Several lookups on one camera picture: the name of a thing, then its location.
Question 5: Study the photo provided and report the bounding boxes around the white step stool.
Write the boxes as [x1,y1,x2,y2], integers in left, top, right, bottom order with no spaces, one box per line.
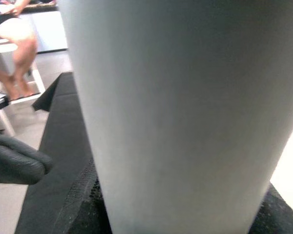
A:
[0,39,46,137]

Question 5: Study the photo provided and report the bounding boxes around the black tablecloth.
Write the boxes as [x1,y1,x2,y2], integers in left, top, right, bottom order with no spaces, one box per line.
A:
[14,71,108,234]

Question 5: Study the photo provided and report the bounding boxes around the white plastic table leg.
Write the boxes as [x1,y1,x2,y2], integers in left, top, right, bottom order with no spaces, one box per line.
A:
[58,0,293,234]

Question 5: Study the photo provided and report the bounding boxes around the white cabinet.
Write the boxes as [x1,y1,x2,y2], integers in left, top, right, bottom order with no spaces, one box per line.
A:
[17,11,69,54]

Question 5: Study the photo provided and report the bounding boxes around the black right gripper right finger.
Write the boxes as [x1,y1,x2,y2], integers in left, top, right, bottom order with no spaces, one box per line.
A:
[249,182,293,234]

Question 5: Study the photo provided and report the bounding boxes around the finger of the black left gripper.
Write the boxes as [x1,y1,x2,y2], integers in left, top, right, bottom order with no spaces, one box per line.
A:
[0,132,53,185]

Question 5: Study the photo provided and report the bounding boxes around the seated person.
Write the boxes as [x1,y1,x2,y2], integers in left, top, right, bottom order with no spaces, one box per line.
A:
[0,0,57,98]

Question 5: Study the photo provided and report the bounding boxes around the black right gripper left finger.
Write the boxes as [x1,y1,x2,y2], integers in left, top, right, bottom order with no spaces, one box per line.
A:
[54,157,113,234]

